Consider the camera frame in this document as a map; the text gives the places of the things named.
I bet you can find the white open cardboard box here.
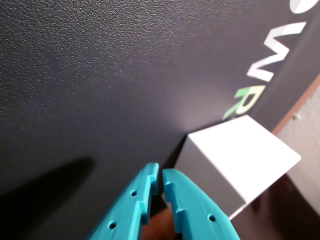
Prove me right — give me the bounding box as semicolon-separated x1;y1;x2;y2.
173;114;302;221

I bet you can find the black mat with WOWROBO print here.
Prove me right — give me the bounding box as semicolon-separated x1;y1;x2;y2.
0;0;320;240

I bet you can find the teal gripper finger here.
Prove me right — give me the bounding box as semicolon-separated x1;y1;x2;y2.
162;168;241;240
87;162;160;240

